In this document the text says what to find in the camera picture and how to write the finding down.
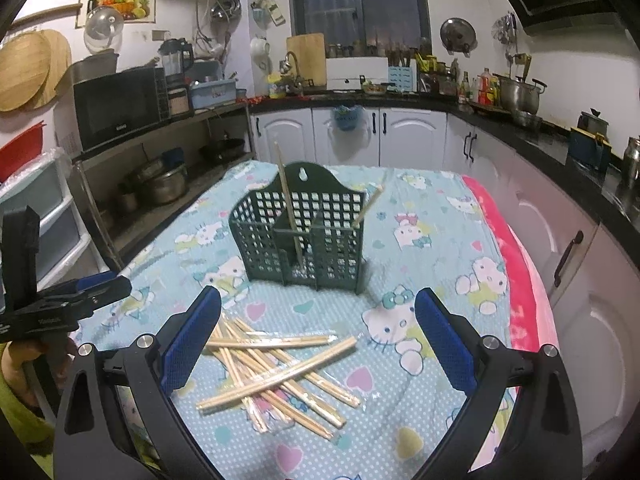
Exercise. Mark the black microwave oven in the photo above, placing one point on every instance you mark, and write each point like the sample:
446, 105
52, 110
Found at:
117, 105

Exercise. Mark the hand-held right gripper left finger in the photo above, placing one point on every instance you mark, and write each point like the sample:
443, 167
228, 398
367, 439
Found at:
192, 342

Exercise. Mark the green plastic utensil basket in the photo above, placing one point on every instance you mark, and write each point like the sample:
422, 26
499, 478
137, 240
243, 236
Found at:
260, 240

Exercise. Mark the bamboo chopstick pair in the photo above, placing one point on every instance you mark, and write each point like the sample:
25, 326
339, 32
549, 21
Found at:
367, 205

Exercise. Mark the plastic drawer unit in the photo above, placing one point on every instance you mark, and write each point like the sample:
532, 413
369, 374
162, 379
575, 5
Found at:
55, 210

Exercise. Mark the glass pot lid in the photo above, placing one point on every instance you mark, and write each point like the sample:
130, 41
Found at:
102, 27

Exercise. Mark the steel pot lid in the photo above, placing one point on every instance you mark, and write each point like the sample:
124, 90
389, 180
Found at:
457, 35

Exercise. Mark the metal kitchen faucet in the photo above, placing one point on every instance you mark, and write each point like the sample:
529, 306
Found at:
292, 60

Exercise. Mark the person's left hand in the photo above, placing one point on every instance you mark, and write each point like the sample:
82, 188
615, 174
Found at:
10, 360

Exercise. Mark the black countertop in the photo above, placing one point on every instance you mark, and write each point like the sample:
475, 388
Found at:
550, 145

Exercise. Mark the steel stockpot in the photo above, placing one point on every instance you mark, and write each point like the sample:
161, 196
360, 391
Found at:
520, 95

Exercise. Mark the thin brown chopstick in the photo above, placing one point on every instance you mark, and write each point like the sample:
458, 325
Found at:
289, 200

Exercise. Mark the row of sauce bottles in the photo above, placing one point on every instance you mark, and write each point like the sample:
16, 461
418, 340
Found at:
482, 87

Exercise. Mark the cat print blue blanket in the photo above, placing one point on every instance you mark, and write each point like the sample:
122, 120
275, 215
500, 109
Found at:
310, 312

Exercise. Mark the rectangular wooden cutting board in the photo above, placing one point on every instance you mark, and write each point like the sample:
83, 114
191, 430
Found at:
306, 57

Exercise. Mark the person's left forearm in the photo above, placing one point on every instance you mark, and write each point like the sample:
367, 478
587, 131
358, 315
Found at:
20, 425

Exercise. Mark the hanging steel bowl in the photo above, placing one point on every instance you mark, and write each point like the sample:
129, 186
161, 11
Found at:
226, 7

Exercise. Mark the blue knife holder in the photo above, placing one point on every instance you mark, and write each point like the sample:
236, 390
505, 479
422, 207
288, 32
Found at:
402, 80

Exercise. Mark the white hanging teapot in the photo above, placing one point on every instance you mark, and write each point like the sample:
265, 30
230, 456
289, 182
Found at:
260, 47

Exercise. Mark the steel cooking pot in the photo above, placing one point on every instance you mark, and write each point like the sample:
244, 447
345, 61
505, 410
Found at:
165, 185

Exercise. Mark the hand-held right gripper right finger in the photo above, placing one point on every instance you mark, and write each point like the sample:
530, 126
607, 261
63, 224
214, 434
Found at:
445, 345

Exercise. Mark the round wooden board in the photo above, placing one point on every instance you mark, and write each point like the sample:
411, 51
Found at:
60, 57
22, 72

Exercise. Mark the steel thermos flask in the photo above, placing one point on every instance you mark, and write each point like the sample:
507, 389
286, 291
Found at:
631, 165

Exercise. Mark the black wok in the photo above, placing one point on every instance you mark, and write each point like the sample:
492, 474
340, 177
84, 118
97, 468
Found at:
222, 149

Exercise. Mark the pink blanket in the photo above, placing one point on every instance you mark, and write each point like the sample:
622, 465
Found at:
520, 285

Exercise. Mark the black blender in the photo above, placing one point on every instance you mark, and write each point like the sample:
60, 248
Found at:
175, 62

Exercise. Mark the fruit wall poster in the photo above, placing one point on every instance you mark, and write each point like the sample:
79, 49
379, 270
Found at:
120, 5

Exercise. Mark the blue plastic dish tub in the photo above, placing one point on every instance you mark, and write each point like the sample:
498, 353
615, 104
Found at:
212, 95

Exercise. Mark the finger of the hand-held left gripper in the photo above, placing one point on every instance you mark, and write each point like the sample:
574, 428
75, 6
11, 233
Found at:
107, 297
97, 281

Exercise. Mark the blue and yellow appliance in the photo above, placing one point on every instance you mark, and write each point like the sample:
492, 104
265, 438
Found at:
587, 150

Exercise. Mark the blue hanging basket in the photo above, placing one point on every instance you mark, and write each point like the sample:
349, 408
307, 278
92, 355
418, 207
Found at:
346, 119

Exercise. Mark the pile of chopsticks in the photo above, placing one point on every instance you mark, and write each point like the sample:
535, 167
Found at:
280, 375

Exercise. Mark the red plastic basin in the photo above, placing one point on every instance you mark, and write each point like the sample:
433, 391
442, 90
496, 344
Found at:
20, 152

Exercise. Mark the dark framed window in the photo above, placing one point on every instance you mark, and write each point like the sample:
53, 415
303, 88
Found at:
360, 0

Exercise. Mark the yellow bottle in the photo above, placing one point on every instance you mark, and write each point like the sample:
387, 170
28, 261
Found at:
275, 87

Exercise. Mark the metal shelf rack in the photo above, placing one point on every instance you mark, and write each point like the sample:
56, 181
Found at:
130, 160

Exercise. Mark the hanging kitchen utensils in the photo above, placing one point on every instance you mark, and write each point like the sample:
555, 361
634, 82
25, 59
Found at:
506, 32

